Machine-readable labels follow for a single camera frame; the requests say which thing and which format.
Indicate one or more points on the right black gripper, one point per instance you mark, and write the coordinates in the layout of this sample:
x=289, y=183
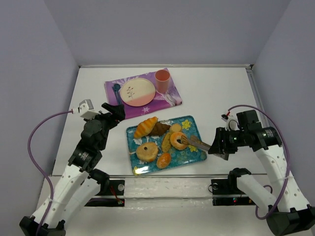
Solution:
x=220, y=140

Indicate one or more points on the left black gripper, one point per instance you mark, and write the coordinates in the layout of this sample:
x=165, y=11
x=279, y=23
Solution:
x=111, y=116

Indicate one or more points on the metal tongs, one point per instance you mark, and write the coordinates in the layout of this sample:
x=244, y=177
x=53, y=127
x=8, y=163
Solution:
x=194, y=141

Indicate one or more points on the orange glazed donut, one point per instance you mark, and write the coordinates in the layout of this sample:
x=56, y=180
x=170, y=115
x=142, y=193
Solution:
x=175, y=140

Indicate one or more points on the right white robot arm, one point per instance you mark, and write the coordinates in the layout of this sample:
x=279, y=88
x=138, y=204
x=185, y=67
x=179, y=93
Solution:
x=284, y=207

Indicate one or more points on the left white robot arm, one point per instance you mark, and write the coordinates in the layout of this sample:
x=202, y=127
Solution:
x=80, y=180

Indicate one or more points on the dark chocolate bread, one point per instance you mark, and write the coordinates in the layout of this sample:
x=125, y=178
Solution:
x=159, y=129

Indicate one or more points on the long seeded bread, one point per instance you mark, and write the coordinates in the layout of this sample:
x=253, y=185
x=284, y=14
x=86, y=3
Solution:
x=166, y=144

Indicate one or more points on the blue plastic spoon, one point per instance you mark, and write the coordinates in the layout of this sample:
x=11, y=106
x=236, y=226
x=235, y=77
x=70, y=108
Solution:
x=116, y=88

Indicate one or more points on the orange striped croissant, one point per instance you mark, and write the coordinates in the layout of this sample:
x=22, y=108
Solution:
x=145, y=127

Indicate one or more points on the cream pink round plate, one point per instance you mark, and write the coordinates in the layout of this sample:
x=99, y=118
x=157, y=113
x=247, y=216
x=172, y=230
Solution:
x=137, y=92

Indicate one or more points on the teal floral tray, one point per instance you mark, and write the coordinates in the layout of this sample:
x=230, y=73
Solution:
x=178, y=157

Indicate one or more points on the small round tan bun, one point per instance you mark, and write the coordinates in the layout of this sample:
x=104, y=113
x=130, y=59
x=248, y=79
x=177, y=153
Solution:
x=175, y=128

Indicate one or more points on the orange sugared bun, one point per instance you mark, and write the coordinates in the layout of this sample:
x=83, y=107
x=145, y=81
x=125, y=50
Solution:
x=163, y=161

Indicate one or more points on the purple floral cloth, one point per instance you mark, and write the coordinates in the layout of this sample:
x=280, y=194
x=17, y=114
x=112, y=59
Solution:
x=161, y=100

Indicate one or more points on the pink plastic cup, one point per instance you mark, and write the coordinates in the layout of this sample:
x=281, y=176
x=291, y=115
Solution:
x=162, y=80

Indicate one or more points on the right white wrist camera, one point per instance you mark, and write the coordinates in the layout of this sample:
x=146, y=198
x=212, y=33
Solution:
x=231, y=122

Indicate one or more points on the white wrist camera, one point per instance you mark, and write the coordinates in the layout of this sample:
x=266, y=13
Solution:
x=86, y=109
x=231, y=122

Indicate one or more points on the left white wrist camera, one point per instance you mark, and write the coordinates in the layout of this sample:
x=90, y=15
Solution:
x=86, y=109

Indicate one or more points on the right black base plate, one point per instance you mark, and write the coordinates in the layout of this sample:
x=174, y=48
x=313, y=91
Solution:
x=225, y=195

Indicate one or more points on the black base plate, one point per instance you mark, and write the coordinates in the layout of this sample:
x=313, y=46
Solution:
x=110, y=195
x=225, y=195

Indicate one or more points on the tan ring donut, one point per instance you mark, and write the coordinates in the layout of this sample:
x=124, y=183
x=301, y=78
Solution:
x=147, y=152

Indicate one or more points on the metal table rail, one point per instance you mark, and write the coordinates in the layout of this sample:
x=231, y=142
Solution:
x=170, y=176

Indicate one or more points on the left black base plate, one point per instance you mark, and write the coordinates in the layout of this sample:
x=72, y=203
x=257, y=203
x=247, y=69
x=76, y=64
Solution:
x=110, y=195

